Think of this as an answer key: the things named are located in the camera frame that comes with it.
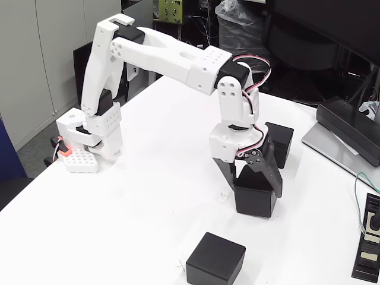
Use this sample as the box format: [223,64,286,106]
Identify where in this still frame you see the yellow-green perforated board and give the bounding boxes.
[158,0,184,24]

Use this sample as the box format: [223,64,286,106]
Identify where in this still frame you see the blue partition panel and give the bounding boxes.
[0,114,27,182]

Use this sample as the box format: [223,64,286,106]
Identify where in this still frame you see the crumpled white plastic wrap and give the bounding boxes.
[358,100,380,121]

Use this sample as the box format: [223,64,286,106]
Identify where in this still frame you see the orange table clamp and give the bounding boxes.
[43,135,72,167]

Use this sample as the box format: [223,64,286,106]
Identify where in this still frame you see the clear plastic trash bag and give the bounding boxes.
[215,0,276,74]

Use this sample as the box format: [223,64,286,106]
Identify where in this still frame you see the black box device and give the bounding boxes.
[316,96,380,167]

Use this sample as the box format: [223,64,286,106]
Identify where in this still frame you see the black power plug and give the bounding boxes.
[370,207,380,232]

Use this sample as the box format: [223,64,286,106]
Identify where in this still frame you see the black power strip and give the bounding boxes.
[351,192,380,283]

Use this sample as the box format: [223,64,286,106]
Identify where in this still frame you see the black cube block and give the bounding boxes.
[186,232,246,285]
[233,164,278,218]
[265,121,295,169]

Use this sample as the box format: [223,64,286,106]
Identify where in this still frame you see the silver monitor stand base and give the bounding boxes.
[301,121,380,191]

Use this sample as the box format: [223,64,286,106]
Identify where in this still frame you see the green cable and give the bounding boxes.
[354,172,380,234]

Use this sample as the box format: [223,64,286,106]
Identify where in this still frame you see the red white black servo cable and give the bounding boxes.
[233,54,273,157]

